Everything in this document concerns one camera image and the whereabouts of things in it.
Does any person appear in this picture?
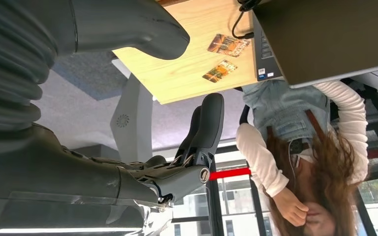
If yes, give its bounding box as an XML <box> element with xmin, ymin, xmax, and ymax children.
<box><xmin>236</xmin><ymin>80</ymin><xmax>370</xmax><ymax>236</ymax></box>

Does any brown patterned card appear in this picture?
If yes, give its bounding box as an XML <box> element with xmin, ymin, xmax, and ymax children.
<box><xmin>207</xmin><ymin>33</ymin><xmax>251</xmax><ymax>58</ymax></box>

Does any red barrier belt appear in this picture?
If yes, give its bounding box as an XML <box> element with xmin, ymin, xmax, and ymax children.
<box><xmin>209</xmin><ymin>148</ymin><xmax>378</xmax><ymax>181</ymax></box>

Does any grey kiosk stand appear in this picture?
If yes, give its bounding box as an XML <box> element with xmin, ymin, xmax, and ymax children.
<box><xmin>109</xmin><ymin>58</ymin><xmax>155</xmax><ymax>164</ymax></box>

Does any grey laptop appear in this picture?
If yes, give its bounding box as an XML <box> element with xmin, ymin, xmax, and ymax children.
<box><xmin>252</xmin><ymin>0</ymin><xmax>378</xmax><ymax>89</ymax></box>

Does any black laptop power cable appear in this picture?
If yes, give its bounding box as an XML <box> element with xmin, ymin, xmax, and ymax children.
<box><xmin>231</xmin><ymin>0</ymin><xmax>263</xmax><ymax>40</ymax></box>

